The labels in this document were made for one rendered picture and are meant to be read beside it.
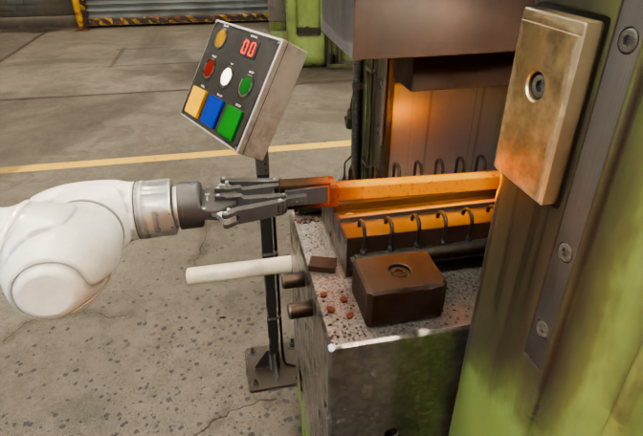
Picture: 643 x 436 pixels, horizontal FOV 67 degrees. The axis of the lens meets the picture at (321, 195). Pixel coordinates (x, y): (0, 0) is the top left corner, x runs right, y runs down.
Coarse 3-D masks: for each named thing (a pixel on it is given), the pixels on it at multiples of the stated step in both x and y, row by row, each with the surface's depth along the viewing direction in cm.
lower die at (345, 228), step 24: (360, 216) 81; (384, 216) 82; (408, 216) 82; (432, 216) 82; (456, 216) 82; (480, 216) 82; (336, 240) 85; (360, 240) 77; (384, 240) 78; (408, 240) 79; (432, 240) 80; (456, 240) 81
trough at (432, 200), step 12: (456, 192) 88; (468, 192) 89; (480, 192) 89; (492, 192) 90; (348, 204) 85; (360, 204) 85; (372, 204) 86; (384, 204) 86; (396, 204) 87; (408, 204) 87; (420, 204) 87; (432, 204) 87; (336, 216) 84
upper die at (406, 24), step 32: (352, 0) 60; (384, 0) 60; (416, 0) 61; (448, 0) 62; (480, 0) 63; (512, 0) 64; (352, 32) 62; (384, 32) 62; (416, 32) 63; (448, 32) 64; (480, 32) 65; (512, 32) 66
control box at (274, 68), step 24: (216, 24) 132; (216, 48) 129; (240, 48) 120; (264, 48) 113; (288, 48) 111; (216, 72) 127; (240, 72) 119; (264, 72) 112; (288, 72) 113; (216, 96) 125; (240, 96) 116; (264, 96) 112; (288, 96) 116; (192, 120) 131; (264, 120) 114; (240, 144) 113; (264, 144) 117
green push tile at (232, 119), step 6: (228, 108) 118; (234, 108) 116; (228, 114) 118; (234, 114) 116; (240, 114) 114; (222, 120) 119; (228, 120) 117; (234, 120) 115; (240, 120) 114; (222, 126) 118; (228, 126) 117; (234, 126) 115; (222, 132) 118; (228, 132) 116; (234, 132) 115; (228, 138) 116
